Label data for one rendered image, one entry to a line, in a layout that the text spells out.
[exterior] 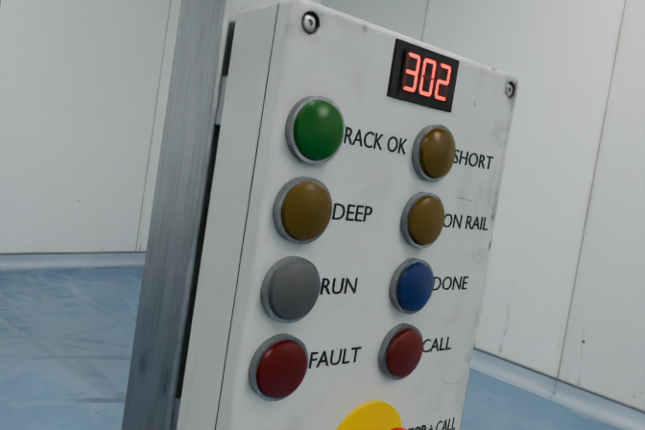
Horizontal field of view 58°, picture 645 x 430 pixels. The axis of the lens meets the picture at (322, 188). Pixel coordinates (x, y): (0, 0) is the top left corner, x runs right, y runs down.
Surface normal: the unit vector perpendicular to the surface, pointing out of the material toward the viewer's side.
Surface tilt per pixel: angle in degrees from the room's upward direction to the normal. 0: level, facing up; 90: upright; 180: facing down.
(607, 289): 90
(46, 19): 90
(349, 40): 90
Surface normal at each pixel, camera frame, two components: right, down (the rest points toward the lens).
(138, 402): -0.77, -0.09
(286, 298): 0.57, 0.14
